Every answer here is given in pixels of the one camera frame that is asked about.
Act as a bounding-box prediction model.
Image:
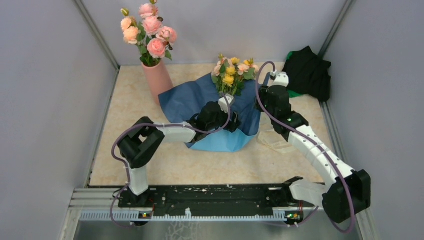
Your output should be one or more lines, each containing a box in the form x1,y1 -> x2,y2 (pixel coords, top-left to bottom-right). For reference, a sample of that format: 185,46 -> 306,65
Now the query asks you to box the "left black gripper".
206,105 -> 241,132

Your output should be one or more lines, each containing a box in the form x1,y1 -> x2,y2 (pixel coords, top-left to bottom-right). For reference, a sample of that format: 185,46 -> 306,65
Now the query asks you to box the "blue wrapping paper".
158,73 -> 261,153

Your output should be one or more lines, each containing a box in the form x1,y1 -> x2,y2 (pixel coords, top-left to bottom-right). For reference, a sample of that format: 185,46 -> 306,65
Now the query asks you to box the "cream ribbon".
256,112 -> 296,155

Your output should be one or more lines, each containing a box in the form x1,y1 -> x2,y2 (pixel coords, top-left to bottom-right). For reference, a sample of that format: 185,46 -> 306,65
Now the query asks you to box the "small yellow pink flower bouquet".
211,53 -> 259,96

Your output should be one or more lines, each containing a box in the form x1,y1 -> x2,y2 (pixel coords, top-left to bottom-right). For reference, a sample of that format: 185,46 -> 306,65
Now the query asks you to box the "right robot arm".
256,85 -> 371,224

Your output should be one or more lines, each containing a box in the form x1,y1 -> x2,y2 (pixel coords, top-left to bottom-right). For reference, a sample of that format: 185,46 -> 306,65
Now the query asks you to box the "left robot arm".
112,97 -> 241,208

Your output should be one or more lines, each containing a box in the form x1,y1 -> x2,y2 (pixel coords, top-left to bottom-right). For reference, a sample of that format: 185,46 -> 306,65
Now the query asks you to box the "pink ceramic vase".
141,61 -> 174,106

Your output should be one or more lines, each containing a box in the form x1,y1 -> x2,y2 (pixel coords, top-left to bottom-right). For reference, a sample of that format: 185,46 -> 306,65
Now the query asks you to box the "pink rose bunch in vase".
120,0 -> 178,67

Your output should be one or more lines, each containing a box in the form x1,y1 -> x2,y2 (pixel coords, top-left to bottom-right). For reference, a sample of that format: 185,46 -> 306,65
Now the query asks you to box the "green cloth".
285,51 -> 303,98

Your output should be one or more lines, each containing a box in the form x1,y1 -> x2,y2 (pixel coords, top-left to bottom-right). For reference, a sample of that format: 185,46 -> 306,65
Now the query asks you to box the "black cloth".
282,46 -> 332,102

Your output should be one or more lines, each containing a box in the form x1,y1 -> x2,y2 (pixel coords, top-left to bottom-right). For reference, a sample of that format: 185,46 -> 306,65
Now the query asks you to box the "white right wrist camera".
268,71 -> 290,88

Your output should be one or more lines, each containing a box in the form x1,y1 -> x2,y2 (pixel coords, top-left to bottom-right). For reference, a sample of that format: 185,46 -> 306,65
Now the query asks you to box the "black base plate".
130,183 -> 311,217

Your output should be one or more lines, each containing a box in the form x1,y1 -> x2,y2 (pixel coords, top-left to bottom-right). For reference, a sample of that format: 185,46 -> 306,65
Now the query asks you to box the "right aluminium frame post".
318,0 -> 356,58

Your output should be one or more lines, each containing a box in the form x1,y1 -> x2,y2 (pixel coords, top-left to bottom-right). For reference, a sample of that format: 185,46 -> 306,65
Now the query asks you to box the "aluminium frame post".
72,0 -> 121,71
318,0 -> 356,58

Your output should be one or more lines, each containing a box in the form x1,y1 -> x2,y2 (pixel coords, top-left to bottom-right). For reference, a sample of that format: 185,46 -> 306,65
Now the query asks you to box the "left aluminium frame post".
72,0 -> 121,71

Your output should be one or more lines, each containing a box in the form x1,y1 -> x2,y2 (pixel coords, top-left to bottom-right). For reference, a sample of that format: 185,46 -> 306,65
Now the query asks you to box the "aluminium front rail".
67,188 -> 369,222

